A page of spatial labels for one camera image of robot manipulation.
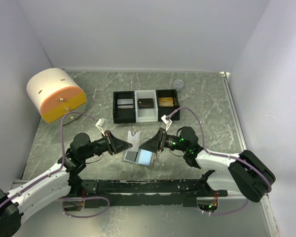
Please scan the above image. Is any black cards stack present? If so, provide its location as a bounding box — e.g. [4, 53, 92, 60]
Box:
[138, 98, 154, 109]

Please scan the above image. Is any small clear plastic cup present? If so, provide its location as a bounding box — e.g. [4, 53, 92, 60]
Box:
[173, 79, 184, 92]

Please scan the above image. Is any silver cards stack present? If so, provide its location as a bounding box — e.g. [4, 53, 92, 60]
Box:
[117, 98, 134, 109]

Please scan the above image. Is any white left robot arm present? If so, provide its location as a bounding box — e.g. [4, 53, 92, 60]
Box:
[0, 130, 132, 237]

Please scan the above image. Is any aluminium frame rail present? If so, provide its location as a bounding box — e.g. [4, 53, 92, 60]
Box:
[219, 71, 269, 199]

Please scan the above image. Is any black right tray compartment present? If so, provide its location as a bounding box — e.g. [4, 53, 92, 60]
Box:
[156, 89, 180, 121]

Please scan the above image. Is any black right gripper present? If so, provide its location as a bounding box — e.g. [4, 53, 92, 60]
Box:
[139, 127, 188, 153]

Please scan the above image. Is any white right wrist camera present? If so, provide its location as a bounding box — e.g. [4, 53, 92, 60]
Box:
[161, 115, 172, 132]

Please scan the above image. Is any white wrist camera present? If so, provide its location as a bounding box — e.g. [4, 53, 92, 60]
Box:
[161, 115, 172, 132]
[95, 118, 108, 135]

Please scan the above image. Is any black left tray compartment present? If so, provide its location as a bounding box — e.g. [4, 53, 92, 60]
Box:
[112, 91, 136, 124]

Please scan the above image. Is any black tray compartment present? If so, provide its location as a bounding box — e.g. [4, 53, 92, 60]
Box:
[156, 89, 180, 121]
[112, 91, 136, 124]

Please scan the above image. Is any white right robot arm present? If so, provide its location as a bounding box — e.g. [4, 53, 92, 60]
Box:
[139, 126, 276, 202]

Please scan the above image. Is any white orange yellow drawer cabinet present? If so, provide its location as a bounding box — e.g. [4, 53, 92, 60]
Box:
[26, 68, 87, 124]

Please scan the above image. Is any white VIP diamond card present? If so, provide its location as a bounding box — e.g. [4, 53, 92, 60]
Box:
[127, 131, 140, 150]

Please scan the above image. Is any dark card in holder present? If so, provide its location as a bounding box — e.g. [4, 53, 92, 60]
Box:
[124, 151, 138, 163]

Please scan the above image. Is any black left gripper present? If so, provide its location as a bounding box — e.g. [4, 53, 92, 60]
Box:
[81, 129, 132, 160]

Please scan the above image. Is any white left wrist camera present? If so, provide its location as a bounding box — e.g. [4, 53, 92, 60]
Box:
[95, 118, 108, 135]

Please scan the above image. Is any gold cards stack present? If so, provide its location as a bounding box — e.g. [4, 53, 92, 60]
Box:
[158, 97, 175, 107]

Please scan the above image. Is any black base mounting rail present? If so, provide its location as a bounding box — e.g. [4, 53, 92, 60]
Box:
[65, 178, 227, 208]

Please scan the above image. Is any white middle tray compartment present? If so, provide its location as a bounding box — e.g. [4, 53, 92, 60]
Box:
[134, 90, 158, 122]

